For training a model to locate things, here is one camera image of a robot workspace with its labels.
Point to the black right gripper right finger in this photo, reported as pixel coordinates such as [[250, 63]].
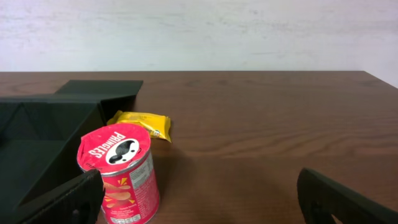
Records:
[[322, 200]]

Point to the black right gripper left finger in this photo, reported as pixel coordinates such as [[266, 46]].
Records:
[[76, 201]]

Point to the red Pringles can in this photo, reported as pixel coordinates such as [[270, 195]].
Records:
[[121, 152]]

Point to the yellow snack packet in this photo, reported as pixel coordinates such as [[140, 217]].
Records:
[[157, 125]]

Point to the black open gift box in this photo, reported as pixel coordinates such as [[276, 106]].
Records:
[[40, 135]]

